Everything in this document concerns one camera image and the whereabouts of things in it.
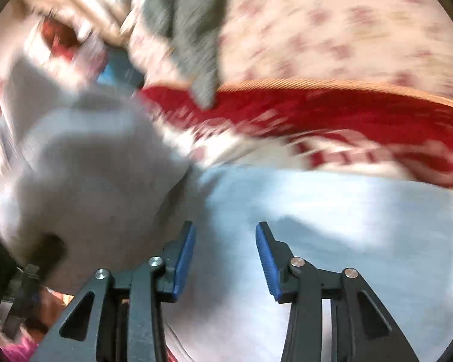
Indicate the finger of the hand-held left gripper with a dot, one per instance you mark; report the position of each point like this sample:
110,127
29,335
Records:
53,250

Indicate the red and cream plush blanket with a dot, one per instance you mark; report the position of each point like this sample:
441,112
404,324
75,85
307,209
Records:
324,120

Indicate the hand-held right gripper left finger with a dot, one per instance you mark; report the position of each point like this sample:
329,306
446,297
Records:
183,264

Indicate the rose print quilt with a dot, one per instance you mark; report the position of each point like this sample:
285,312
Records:
324,26

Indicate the grey fleece pants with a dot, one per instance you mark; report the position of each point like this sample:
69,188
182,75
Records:
324,233

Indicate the grey-green fleece jacket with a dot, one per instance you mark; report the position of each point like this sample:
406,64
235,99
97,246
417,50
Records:
188,26

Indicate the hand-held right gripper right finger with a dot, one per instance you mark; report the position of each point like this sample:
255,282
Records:
266,264

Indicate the pink cloth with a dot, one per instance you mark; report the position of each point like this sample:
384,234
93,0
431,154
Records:
20,348

